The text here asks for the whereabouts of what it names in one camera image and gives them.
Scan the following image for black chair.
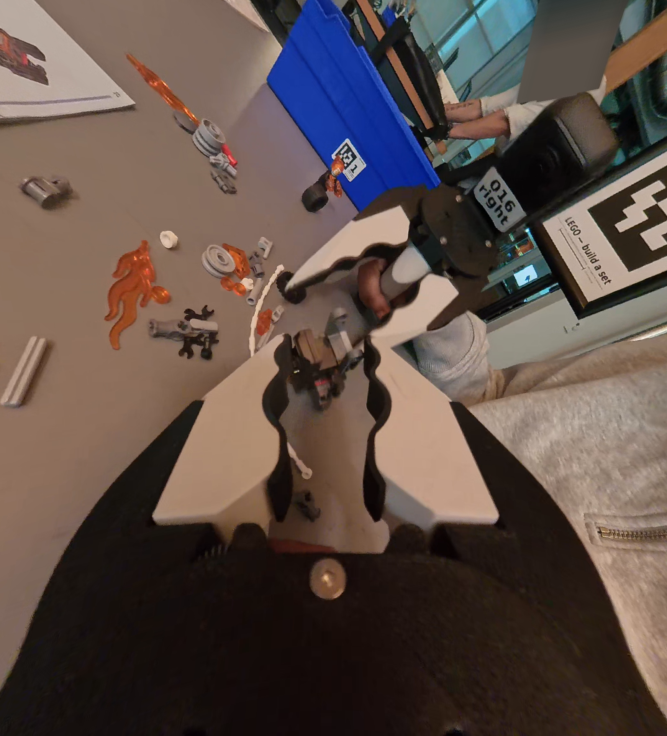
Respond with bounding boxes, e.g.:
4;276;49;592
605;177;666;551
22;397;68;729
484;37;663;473
368;22;450;146

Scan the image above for grey and black connector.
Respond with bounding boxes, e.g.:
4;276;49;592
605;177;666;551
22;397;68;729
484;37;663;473
21;175;74;210

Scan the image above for person's right forearm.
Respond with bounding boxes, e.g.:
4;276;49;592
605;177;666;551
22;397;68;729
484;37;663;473
413;312;505;407

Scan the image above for instruction booklet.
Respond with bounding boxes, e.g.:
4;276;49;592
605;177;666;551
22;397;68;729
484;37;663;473
0;0;137;125

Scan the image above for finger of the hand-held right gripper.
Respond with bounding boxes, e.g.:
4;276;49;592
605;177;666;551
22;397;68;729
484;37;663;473
362;273;461;349
284;187;427;292

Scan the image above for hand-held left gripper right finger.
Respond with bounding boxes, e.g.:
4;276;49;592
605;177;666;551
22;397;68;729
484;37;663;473
362;338;499;537

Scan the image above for blue plastic bin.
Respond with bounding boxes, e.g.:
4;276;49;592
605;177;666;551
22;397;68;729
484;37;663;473
266;0;441;212

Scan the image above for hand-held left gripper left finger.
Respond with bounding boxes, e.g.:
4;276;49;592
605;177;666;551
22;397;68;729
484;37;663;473
152;336;292;542

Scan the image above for orange printed tile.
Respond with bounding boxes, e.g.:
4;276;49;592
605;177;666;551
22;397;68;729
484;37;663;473
221;243;252;277

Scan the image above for grey grooved beam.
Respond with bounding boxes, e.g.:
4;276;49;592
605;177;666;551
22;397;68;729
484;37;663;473
0;336;48;408

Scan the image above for small black tyre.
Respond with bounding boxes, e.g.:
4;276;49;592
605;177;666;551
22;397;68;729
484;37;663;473
275;271;308;305

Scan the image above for stacked grey wheel hubs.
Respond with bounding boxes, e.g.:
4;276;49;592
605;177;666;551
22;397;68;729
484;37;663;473
191;117;226;158

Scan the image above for framed sign with tag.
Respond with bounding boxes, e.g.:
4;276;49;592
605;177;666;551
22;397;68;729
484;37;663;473
531;131;667;321

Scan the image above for person's light grey clothing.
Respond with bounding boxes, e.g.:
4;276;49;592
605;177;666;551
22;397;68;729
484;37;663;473
464;332;667;736

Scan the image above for long orange flame piece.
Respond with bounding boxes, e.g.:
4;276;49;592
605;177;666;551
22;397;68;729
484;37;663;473
126;53;200;125

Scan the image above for black lego vehicle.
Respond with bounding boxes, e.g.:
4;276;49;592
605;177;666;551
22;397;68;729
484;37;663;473
286;307;367;411

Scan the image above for another person's forearm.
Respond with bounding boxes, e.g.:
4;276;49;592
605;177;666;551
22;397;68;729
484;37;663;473
442;97;554;142

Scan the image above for white tag sticker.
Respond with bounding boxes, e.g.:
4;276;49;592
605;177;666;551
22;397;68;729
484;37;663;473
331;137;367;182

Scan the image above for person's right hand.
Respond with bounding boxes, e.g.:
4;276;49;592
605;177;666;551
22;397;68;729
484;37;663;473
356;259;415;323

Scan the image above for single grey wheel hub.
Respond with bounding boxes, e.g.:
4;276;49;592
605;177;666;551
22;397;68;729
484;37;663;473
200;244;235;279

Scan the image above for white chain piece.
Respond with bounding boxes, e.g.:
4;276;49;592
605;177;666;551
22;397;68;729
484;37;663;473
248;264;286;358

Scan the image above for large orange flame piece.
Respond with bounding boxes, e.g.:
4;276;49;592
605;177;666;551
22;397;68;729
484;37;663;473
104;240;157;350

